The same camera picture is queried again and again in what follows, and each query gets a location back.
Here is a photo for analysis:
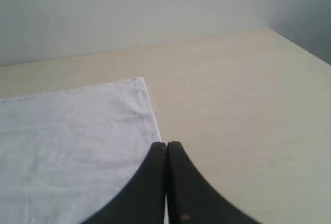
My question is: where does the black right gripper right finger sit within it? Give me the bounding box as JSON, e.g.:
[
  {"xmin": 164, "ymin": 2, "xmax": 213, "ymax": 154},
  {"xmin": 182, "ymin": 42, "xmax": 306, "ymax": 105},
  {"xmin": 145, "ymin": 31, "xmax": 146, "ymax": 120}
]
[{"xmin": 166, "ymin": 141, "xmax": 258, "ymax": 223}]

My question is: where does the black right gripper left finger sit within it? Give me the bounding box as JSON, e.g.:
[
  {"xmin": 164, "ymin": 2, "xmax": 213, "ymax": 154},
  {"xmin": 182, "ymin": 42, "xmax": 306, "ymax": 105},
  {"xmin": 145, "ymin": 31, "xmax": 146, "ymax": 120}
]
[{"xmin": 83, "ymin": 142, "xmax": 166, "ymax": 224}]

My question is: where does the white t-shirt red lettering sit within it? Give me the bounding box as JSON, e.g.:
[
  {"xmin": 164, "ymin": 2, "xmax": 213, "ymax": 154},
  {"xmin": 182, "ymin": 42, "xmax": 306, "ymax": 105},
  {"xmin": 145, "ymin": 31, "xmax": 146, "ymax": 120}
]
[{"xmin": 1, "ymin": 77, "xmax": 161, "ymax": 223}]

